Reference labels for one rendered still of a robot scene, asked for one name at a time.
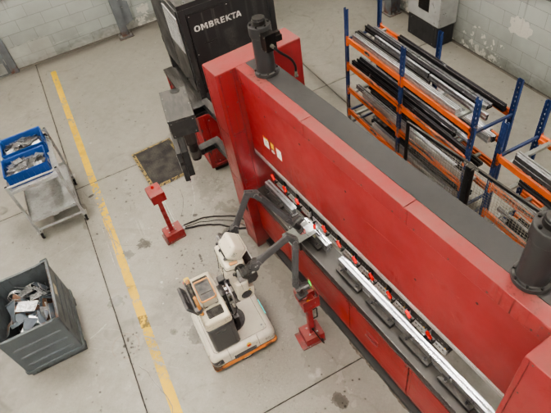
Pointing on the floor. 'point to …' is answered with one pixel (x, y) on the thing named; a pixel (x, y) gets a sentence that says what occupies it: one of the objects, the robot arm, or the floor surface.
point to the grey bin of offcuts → (38, 319)
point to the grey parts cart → (48, 191)
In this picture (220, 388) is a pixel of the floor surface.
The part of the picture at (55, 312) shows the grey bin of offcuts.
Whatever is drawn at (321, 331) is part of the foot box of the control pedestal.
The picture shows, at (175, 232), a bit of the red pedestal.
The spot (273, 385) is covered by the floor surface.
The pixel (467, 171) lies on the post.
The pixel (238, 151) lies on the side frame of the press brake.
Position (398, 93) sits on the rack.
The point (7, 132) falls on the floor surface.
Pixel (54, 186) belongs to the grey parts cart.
